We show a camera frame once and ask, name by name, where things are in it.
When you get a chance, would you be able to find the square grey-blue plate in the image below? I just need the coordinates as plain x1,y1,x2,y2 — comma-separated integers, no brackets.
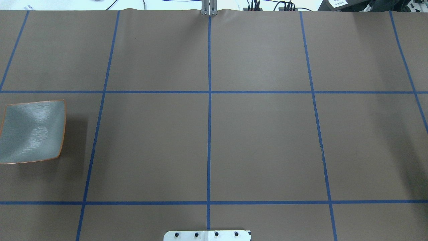
0,99,66,165

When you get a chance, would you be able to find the grey aluminium frame post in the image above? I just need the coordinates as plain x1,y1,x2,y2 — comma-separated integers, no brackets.
201,0,217,16

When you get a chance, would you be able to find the white metal base plate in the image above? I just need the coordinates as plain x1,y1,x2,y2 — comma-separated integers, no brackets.
163,230,252,241

